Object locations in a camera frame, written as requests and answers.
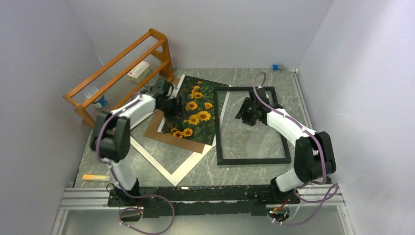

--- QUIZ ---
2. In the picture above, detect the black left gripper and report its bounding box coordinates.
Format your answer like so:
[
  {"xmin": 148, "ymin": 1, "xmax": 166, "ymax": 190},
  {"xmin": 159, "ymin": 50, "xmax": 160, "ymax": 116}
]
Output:
[{"xmin": 159, "ymin": 95, "xmax": 189, "ymax": 124}]

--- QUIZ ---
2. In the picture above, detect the sunflower photo print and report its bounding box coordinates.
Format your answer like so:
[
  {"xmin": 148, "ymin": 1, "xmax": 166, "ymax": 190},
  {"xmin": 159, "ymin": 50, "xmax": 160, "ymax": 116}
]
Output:
[{"xmin": 160, "ymin": 75, "xmax": 229, "ymax": 145}]

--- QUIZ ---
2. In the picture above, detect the brown backing board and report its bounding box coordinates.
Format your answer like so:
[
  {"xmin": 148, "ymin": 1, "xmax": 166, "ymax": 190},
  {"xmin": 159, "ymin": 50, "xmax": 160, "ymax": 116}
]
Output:
[{"xmin": 143, "ymin": 77, "xmax": 215, "ymax": 154}]

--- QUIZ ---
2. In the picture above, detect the black picture frame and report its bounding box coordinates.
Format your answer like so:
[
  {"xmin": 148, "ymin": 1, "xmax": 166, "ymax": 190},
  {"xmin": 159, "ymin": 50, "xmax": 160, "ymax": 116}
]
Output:
[{"xmin": 213, "ymin": 87, "xmax": 291, "ymax": 165}]

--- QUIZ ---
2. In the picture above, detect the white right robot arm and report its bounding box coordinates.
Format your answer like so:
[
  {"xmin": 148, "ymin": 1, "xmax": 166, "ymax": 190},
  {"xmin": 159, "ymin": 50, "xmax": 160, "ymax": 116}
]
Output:
[{"xmin": 236, "ymin": 87, "xmax": 337, "ymax": 203}]

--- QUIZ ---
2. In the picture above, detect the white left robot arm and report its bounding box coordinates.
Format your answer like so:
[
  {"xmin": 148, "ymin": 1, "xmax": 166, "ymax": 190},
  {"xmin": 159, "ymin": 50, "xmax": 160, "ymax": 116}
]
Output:
[{"xmin": 90, "ymin": 79, "xmax": 186, "ymax": 206}]

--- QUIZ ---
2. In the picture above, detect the blue capped small bottle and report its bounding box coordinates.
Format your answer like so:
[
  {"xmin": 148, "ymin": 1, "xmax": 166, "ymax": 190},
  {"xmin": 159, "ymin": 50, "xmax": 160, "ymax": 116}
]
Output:
[{"xmin": 272, "ymin": 64, "xmax": 285, "ymax": 71}]

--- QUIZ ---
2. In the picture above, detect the white red medicine box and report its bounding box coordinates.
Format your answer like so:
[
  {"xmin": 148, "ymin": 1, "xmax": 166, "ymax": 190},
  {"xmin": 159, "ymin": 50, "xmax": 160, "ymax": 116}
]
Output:
[{"xmin": 127, "ymin": 61, "xmax": 151, "ymax": 83}]

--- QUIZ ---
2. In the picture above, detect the orange wooden shelf rack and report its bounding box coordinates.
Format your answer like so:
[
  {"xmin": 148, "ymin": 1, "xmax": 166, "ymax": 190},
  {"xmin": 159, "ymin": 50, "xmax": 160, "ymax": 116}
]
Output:
[{"xmin": 63, "ymin": 28, "xmax": 174, "ymax": 128}]

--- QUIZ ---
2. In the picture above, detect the blue labelled plastic bottle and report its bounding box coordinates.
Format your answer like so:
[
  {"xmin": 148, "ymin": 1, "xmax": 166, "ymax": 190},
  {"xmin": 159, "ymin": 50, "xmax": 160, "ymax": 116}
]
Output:
[{"xmin": 84, "ymin": 87, "xmax": 107, "ymax": 109}]

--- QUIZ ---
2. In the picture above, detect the orange yellow marker pen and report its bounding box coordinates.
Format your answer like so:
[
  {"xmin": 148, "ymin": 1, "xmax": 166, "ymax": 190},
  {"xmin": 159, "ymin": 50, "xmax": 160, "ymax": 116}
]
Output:
[{"xmin": 82, "ymin": 174, "xmax": 111, "ymax": 182}]

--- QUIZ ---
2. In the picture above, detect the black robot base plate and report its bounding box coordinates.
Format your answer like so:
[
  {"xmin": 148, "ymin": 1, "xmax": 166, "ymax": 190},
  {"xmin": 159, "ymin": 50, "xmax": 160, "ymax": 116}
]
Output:
[{"xmin": 107, "ymin": 185, "xmax": 300, "ymax": 218}]

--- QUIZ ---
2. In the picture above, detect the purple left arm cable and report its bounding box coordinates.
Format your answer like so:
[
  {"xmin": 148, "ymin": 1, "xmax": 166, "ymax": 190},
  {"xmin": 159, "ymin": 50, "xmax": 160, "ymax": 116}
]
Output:
[{"xmin": 95, "ymin": 92, "xmax": 176, "ymax": 235}]

